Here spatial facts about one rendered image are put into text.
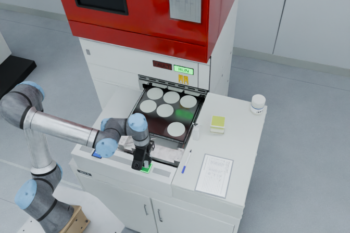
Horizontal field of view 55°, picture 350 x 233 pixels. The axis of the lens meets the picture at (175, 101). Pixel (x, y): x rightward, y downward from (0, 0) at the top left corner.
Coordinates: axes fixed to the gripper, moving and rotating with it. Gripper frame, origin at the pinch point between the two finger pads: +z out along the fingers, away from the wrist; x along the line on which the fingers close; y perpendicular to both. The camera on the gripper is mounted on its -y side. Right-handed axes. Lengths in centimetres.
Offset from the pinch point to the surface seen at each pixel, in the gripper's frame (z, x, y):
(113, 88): 20, 51, 58
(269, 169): 97, -64, 78
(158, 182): 3.9, -8.5, -4.0
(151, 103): 7.7, 15.7, 44.6
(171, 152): 9.7, -7.2, 17.4
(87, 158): 2.0, 29.8, -4.0
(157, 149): 9.7, 0.8, 17.2
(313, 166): 97, -97, 93
